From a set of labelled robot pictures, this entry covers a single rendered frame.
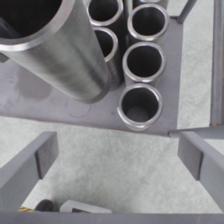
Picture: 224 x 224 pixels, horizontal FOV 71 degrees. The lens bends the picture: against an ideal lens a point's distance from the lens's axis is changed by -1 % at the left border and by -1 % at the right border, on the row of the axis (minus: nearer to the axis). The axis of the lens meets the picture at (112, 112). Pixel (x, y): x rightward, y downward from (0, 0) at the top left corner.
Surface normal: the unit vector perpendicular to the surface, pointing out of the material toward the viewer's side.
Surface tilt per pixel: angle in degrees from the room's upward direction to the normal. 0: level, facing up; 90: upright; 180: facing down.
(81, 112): 0
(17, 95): 0
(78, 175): 0
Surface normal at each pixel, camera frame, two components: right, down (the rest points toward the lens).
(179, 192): -0.14, -0.16
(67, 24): 0.82, 0.54
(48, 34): 0.33, 0.44
